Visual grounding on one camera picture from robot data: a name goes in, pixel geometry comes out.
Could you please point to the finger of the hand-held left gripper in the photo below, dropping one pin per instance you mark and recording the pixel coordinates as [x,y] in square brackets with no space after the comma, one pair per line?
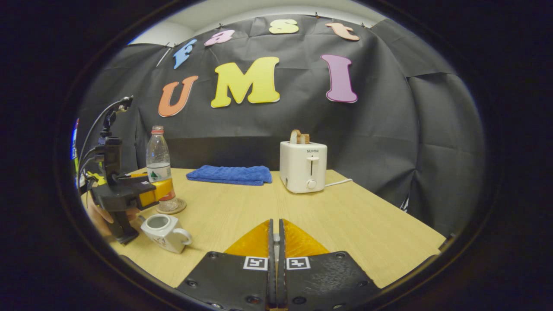
[134,194]
[138,175]

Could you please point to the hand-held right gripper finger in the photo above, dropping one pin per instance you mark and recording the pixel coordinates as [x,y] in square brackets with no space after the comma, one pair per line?
[271,276]
[281,276]

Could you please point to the clear plastic water bottle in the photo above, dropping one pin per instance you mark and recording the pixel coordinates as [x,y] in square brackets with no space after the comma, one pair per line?
[158,151]

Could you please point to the round wooden coaster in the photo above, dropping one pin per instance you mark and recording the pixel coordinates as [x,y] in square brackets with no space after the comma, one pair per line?
[179,208]

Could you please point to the white ceramic teacup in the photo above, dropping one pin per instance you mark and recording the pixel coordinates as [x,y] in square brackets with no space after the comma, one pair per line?
[166,237]

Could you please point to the computer monitor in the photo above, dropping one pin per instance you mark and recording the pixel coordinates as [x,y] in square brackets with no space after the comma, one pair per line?
[74,142]

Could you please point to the blue folded towel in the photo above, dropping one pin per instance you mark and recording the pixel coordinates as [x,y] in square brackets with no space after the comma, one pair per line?
[229,175]

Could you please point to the white toaster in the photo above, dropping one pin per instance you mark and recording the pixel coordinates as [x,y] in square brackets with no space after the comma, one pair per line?
[300,168]

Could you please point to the bread slice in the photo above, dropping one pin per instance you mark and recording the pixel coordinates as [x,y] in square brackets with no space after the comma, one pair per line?
[298,137]

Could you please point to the black backdrop cloth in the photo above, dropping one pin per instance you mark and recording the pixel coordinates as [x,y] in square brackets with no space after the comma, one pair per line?
[410,129]

